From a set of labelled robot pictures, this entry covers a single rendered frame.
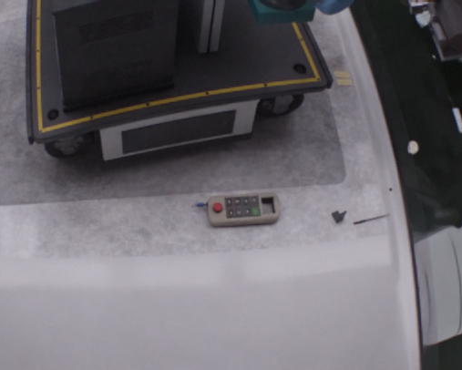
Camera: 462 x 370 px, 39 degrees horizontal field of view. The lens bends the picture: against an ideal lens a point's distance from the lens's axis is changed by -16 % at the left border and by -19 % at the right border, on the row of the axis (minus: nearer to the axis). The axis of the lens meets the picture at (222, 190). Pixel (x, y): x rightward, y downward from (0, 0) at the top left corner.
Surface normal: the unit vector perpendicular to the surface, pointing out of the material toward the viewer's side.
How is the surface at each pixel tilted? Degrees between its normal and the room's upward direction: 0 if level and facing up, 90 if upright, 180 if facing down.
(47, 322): 18
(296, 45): 0
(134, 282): 8
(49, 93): 0
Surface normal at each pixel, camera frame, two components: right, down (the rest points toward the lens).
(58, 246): 0.07, -0.41
